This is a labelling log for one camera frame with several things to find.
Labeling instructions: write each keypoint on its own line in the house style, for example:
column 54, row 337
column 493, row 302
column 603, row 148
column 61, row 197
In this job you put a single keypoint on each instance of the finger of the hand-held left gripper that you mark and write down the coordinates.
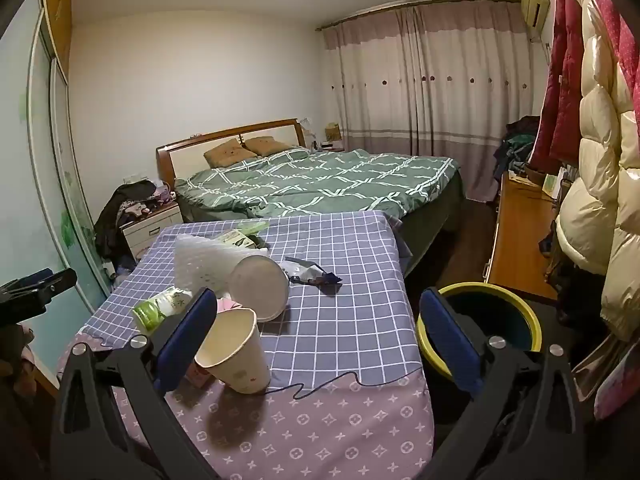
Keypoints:
column 40, row 286

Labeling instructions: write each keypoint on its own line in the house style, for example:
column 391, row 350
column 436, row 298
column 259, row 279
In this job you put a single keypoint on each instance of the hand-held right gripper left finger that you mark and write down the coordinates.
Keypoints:
column 187, row 341

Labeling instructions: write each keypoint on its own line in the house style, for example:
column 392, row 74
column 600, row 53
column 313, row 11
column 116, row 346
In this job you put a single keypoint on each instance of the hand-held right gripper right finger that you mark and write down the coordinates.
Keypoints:
column 447, row 340

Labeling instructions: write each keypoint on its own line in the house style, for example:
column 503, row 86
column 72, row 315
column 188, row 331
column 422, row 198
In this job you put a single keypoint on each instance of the beige paper cup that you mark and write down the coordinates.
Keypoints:
column 235, row 355

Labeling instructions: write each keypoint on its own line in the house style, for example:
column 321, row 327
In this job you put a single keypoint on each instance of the yellow trash bin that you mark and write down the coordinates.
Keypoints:
column 500, row 310

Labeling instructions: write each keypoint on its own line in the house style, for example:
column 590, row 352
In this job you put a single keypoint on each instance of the white fluffy towel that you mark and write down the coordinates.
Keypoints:
column 205, row 260

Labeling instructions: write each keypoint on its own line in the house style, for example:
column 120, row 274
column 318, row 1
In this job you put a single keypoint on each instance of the pink packet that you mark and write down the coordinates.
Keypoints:
column 225, row 305

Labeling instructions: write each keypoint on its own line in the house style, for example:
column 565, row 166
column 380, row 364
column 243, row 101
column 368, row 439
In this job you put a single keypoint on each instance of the dark red clothing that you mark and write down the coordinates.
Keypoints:
column 15, row 360

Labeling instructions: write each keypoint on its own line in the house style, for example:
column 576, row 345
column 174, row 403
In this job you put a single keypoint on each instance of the white plastic bowl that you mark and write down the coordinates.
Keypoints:
column 260, row 285

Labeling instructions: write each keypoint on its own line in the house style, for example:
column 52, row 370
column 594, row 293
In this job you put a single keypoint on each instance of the wardrobe with sliding doors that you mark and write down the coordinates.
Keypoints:
column 45, row 185

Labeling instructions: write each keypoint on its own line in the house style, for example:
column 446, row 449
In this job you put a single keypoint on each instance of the purple checked sheet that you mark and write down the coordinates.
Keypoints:
column 340, row 340

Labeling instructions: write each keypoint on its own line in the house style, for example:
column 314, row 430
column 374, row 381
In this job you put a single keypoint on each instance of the green floral tea box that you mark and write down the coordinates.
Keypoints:
column 239, row 237

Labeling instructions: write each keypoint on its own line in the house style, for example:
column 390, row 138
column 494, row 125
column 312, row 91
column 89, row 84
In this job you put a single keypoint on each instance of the white nightstand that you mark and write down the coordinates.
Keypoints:
column 150, row 230

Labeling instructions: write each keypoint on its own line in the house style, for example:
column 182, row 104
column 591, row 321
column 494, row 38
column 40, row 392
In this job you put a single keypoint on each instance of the pile of dark clothes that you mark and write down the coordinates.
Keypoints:
column 122, row 200

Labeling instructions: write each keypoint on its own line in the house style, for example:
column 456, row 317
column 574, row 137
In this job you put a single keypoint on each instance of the wooden desk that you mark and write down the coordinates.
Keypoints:
column 520, row 235

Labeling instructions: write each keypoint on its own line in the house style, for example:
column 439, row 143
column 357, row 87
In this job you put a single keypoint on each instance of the silver foil wrapper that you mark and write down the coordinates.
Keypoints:
column 310, row 275

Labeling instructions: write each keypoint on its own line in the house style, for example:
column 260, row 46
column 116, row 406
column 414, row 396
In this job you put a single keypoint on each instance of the pink bag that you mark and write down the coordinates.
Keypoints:
column 617, row 385

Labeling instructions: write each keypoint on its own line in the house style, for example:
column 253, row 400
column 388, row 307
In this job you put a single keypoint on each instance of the wooden bed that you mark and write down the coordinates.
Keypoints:
column 185, row 160

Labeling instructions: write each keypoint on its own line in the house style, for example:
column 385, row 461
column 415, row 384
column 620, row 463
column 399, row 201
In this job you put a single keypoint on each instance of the brown pillow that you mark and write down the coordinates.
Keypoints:
column 227, row 154
column 267, row 146

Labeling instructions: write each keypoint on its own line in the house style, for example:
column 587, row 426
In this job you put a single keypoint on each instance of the green checked duvet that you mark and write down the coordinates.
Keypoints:
column 325, row 180

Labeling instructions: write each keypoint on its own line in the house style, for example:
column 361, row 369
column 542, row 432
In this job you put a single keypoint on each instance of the heap of clothes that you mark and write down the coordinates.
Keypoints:
column 517, row 145

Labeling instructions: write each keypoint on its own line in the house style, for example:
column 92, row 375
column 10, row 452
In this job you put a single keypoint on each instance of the cream puffer jacket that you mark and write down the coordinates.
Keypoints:
column 595, row 160

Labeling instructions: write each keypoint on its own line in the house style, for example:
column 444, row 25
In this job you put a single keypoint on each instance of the small yellow box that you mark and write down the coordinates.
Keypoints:
column 333, row 133

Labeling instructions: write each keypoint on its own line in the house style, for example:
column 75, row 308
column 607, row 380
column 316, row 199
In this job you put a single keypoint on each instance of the pink striped curtain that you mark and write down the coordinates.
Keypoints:
column 425, row 85

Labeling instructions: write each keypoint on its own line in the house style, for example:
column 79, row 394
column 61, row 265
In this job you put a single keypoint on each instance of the orange overhead cabinet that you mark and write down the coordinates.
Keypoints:
column 57, row 15

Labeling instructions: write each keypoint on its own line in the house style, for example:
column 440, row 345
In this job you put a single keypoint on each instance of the red jacket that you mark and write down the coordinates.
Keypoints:
column 557, row 85

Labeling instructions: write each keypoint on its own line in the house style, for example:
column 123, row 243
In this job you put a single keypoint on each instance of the curtain rod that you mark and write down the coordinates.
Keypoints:
column 380, row 10

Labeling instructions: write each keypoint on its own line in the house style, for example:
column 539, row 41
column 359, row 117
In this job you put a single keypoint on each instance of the red patterned garment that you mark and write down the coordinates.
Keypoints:
column 617, row 25

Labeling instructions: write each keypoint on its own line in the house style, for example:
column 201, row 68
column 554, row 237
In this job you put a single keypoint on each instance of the wall air conditioner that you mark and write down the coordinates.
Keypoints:
column 535, row 2

